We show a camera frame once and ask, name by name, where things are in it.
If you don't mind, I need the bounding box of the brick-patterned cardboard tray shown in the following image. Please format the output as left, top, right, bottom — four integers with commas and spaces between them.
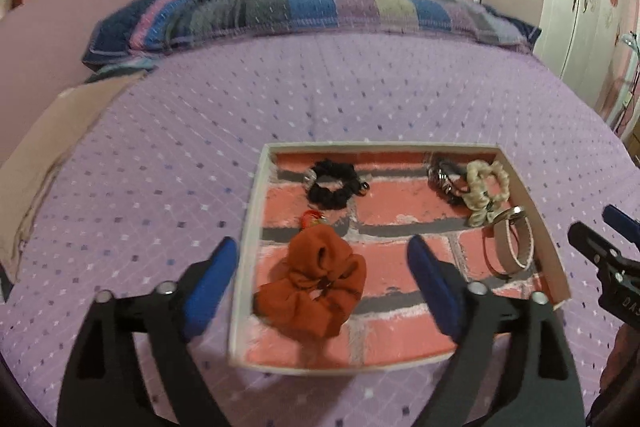
227, 141, 572, 375

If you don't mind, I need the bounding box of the white strap wristwatch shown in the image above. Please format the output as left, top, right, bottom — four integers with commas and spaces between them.
481, 205, 536, 279

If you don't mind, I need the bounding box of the black scrunchie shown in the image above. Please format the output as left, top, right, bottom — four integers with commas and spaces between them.
303, 159, 371, 211

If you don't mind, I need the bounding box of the striped patchwork pillow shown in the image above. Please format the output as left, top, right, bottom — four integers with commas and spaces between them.
82, 0, 543, 71

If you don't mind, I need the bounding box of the person's right forearm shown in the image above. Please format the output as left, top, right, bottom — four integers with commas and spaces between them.
585, 321, 640, 427

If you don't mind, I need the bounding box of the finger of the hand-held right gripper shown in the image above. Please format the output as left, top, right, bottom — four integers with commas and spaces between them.
602, 205, 640, 253
567, 222, 624, 271

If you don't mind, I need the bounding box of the white wardrobe with decals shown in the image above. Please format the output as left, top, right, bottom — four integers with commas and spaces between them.
532, 0, 640, 108

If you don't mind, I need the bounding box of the cream flower scrunchie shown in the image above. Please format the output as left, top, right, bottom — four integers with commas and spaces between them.
462, 159, 512, 229

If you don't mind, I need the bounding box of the purple checked bedsheet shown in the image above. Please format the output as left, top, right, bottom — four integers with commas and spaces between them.
0, 29, 640, 427

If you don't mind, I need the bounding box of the black cord bracelet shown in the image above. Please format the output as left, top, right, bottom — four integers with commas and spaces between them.
426, 153, 471, 206

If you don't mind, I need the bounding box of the pink ribbed cushion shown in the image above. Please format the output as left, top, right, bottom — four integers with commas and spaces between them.
0, 0, 147, 168

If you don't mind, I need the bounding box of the dark cloth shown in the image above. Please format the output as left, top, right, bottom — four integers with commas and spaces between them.
86, 65, 157, 84

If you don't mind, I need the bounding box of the desk lamp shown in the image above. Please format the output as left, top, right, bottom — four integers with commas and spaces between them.
616, 32, 640, 142

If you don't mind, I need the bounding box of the tan folded cloth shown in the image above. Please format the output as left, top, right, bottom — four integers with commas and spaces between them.
0, 71, 147, 284

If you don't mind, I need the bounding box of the orange fabric scrunchie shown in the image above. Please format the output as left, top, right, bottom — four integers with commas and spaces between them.
252, 227, 368, 340

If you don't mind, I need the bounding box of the red string bracelet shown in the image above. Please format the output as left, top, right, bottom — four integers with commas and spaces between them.
299, 208, 329, 231

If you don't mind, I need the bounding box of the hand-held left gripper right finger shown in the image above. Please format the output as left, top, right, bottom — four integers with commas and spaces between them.
406, 234, 586, 427

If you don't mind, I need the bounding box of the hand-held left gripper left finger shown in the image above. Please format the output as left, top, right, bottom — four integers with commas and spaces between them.
56, 236, 238, 427

